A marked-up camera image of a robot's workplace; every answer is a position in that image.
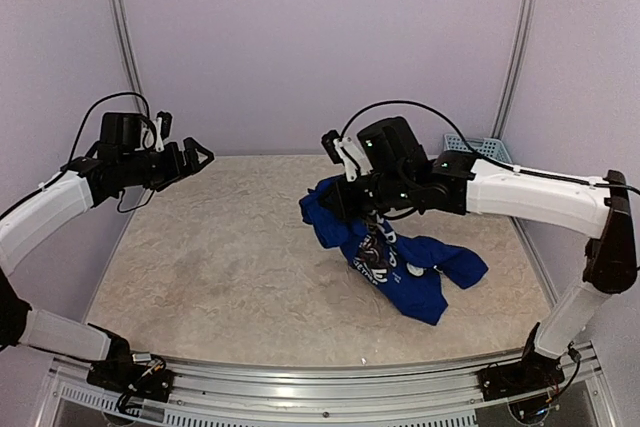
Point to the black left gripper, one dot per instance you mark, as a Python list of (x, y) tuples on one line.
[(191, 164)]

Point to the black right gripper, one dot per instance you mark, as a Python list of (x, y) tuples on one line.
[(344, 201)]

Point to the blue printed t-shirt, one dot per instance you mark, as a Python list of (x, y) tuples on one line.
[(374, 249)]

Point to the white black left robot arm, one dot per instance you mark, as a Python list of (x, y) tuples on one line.
[(83, 185)]

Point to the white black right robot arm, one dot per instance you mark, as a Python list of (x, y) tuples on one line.
[(463, 183)]

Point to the light blue plastic basket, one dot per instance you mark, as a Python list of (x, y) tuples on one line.
[(490, 147)]

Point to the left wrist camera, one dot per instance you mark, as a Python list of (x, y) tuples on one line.
[(155, 132)]

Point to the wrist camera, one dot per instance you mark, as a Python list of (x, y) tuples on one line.
[(155, 132), (343, 150)]

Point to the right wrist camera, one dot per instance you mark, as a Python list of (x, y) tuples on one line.
[(343, 150)]

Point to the aluminium front rail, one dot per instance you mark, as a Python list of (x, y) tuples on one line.
[(445, 393)]

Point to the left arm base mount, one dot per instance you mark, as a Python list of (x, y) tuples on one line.
[(148, 379)]

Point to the aluminium corner post left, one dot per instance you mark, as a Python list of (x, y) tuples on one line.
[(125, 45)]

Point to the aluminium corner post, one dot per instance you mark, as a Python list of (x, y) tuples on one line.
[(125, 45), (515, 64)]

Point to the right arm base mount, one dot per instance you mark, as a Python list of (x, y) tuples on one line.
[(531, 373)]

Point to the aluminium corner post right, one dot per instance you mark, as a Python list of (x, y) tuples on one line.
[(515, 64)]

